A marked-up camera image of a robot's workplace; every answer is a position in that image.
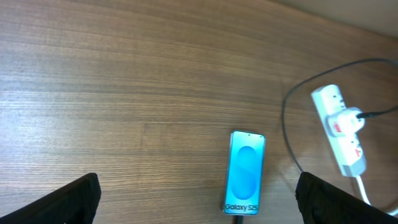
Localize white USB charger plug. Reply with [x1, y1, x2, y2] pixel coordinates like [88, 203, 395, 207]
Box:
[326, 107, 365, 138]

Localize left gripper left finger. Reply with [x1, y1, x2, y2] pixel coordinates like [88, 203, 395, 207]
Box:
[1, 173, 101, 224]

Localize white power strip cord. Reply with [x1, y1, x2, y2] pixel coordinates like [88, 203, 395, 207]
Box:
[354, 174, 398, 217]

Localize white power strip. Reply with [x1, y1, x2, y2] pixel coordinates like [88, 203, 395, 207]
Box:
[311, 84, 366, 177]

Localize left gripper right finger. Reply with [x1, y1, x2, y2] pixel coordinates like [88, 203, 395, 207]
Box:
[295, 172, 397, 224]

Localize cyan screen Galaxy smartphone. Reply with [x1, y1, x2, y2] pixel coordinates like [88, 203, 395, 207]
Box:
[222, 130, 266, 215]

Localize black USB charging cable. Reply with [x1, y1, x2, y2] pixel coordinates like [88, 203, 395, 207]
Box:
[234, 58, 398, 224]

